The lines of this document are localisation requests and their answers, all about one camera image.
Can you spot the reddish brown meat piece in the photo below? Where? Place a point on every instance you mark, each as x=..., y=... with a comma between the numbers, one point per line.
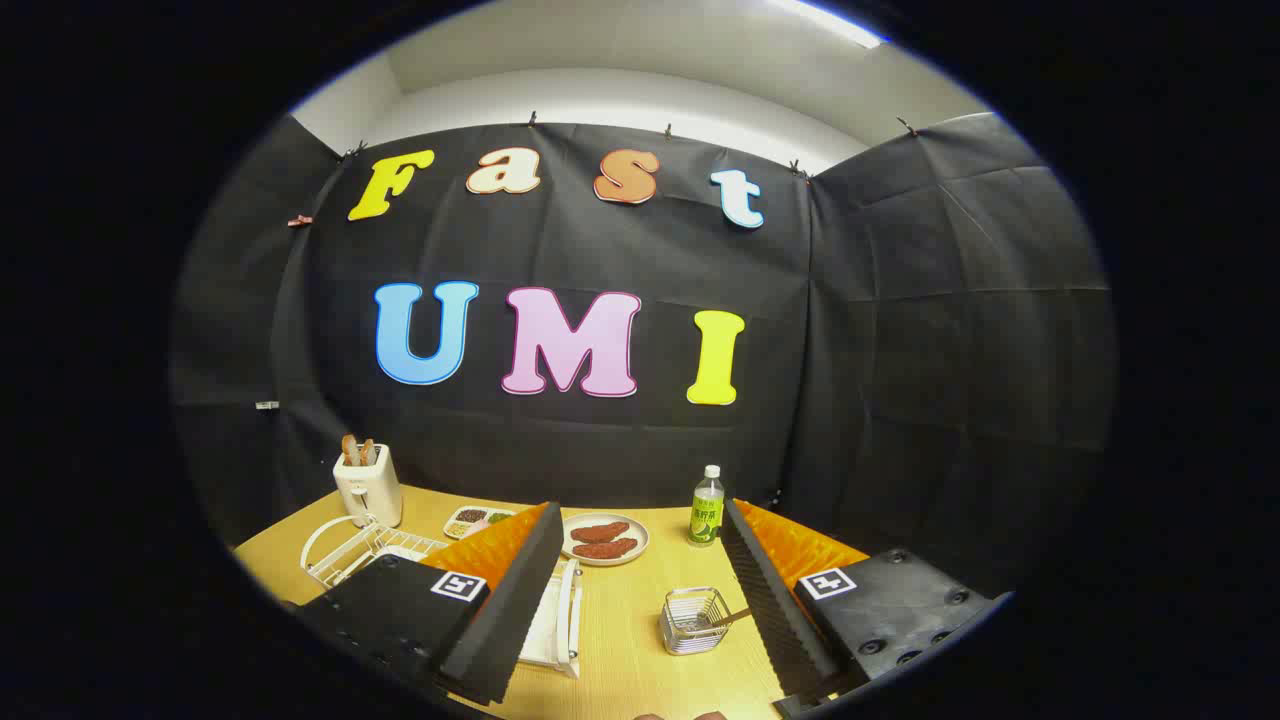
x=600, y=531
x=606, y=548

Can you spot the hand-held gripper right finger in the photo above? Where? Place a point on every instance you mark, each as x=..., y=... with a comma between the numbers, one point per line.
x=775, y=620

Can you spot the dark wooden spoon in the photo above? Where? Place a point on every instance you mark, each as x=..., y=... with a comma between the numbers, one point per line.
x=730, y=618

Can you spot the black backdrop cloth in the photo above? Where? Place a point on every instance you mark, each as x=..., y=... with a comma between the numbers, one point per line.
x=600, y=250

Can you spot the green label drink bottle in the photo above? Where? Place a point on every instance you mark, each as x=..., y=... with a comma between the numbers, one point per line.
x=706, y=515

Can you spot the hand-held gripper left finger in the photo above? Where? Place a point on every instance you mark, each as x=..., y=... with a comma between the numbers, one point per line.
x=500, y=620

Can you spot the white dish rack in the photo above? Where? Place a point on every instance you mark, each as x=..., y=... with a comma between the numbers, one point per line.
x=568, y=620

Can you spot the white divided condiment dish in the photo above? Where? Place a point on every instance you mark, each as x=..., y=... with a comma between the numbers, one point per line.
x=470, y=521

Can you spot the white round plate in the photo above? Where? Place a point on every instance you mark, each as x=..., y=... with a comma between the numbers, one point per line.
x=640, y=530

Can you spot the white toaster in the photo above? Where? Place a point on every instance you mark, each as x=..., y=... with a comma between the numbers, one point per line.
x=368, y=492

